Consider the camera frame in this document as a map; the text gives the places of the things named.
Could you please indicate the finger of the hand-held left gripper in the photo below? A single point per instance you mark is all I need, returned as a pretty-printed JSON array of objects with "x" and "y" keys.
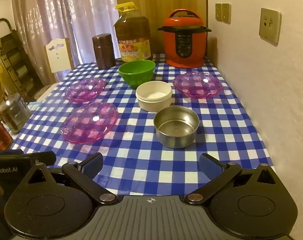
[{"x": 45, "y": 158}]

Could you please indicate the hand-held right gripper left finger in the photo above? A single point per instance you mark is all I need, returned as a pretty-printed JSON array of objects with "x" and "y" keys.
[{"x": 95, "y": 165}]

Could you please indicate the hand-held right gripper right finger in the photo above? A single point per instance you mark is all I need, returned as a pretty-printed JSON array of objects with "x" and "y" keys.
[{"x": 208, "y": 164}]

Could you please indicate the pink translucent plate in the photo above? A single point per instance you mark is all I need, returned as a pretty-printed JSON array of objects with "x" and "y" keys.
[
  {"x": 85, "y": 90},
  {"x": 197, "y": 85},
  {"x": 90, "y": 123}
]

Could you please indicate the stainless steel bowl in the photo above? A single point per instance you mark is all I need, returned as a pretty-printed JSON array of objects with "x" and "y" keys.
[{"x": 176, "y": 135}]

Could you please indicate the white plastic bowl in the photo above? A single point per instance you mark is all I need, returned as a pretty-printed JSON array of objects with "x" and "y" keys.
[{"x": 154, "y": 102}]

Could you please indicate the green plastic bowl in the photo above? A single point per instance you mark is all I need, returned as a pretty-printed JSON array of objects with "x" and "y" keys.
[{"x": 136, "y": 76}]

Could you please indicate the red label jar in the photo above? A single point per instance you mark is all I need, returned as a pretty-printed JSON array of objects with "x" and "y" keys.
[{"x": 0, "y": 136}]

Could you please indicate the blue checkered tablecloth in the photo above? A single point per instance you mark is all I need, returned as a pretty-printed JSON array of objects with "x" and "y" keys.
[{"x": 146, "y": 160}]

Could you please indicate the dark folding rack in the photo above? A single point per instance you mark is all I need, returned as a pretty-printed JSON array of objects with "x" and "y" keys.
[{"x": 14, "y": 55}]

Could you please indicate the brown canister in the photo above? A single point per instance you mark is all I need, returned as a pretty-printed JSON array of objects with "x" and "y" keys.
[{"x": 104, "y": 52}]

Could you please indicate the red electric pressure cooker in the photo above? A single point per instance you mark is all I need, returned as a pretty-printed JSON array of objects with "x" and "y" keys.
[{"x": 185, "y": 42}]

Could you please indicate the cooking oil bottle yellow cap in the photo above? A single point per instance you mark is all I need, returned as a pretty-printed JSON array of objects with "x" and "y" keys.
[{"x": 134, "y": 35}]

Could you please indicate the sheer curtain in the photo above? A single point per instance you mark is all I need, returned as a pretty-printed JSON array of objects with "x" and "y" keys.
[{"x": 66, "y": 17}]

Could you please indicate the wooden cabinet panel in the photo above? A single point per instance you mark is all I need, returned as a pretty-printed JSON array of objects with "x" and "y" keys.
[{"x": 161, "y": 0}]

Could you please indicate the beige wall socket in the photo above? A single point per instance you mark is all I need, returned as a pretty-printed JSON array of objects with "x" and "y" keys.
[{"x": 269, "y": 26}]

